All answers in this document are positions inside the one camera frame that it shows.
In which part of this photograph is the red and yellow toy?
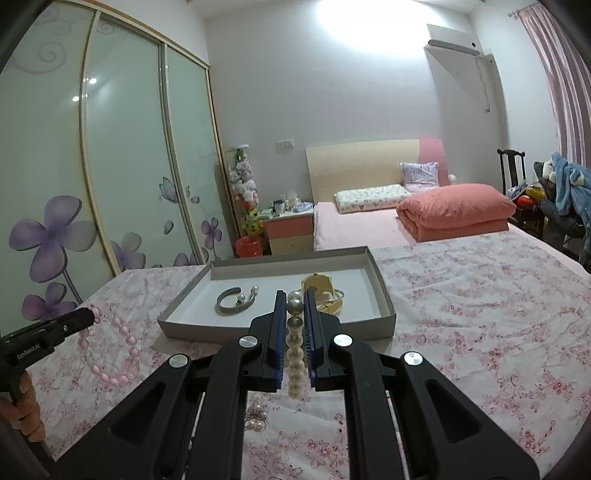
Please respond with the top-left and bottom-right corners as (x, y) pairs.
(514, 184), (544, 209)

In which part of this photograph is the cream and pink headboard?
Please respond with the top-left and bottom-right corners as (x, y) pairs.
(305, 137), (450, 204)

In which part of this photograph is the folded salmon pink quilt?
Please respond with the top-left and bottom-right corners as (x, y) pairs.
(396, 183), (517, 243)

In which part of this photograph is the person's left hand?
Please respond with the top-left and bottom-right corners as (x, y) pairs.
(0, 369), (47, 445)

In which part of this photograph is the white air conditioner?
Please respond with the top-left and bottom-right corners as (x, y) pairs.
(424, 23), (481, 56)

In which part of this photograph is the dark clothes pile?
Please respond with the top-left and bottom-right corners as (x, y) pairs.
(533, 161), (591, 274)

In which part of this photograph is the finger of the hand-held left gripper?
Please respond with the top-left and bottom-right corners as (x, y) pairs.
(42, 307), (96, 346)

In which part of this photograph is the pale yellow wrist watch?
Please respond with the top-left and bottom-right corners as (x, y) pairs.
(300, 272), (345, 317)

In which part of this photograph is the pink mattress sheet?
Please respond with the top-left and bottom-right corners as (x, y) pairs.
(312, 201), (419, 253)

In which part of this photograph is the column of plush toys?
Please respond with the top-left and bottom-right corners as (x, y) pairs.
(228, 145), (264, 241)

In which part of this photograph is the wide silver cuff bangle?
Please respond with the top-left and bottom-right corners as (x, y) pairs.
(215, 285), (260, 317)

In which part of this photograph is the white pearl necklace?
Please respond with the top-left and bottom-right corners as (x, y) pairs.
(242, 291), (307, 433)

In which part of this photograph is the small purple pillow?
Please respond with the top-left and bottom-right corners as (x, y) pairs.
(399, 161), (440, 191)

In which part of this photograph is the grey shallow cardboard box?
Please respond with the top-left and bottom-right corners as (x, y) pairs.
(157, 246), (398, 343)

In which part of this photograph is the red waste bin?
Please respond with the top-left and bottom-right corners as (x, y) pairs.
(234, 235), (263, 258)

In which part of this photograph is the pink nightstand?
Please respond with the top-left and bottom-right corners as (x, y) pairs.
(260, 207), (316, 256)

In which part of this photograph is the white printed pillow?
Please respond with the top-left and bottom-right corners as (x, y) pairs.
(334, 183), (412, 214)

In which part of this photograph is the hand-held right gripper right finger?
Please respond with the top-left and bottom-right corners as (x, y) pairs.
(302, 288), (541, 480)

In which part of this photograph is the glass wardrobe with purple flowers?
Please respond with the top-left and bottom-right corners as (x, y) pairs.
(0, 0), (237, 325)

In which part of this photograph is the blue fleece garment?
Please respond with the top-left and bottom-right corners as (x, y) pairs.
(549, 152), (591, 218)

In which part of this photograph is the dark wooden chair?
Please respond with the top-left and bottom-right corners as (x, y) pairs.
(497, 148), (546, 236)

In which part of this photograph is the pink curtain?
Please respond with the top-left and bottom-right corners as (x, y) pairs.
(516, 2), (591, 172)

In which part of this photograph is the pink bead necklace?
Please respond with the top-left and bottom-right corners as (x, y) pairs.
(76, 302), (142, 389)

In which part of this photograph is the thin silver bangle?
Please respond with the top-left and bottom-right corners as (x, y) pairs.
(318, 288), (347, 311)

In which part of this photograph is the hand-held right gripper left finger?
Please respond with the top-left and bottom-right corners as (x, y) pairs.
(48, 290), (289, 480)

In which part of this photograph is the air conditioner pipe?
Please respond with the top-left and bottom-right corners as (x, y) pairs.
(475, 52), (498, 114)

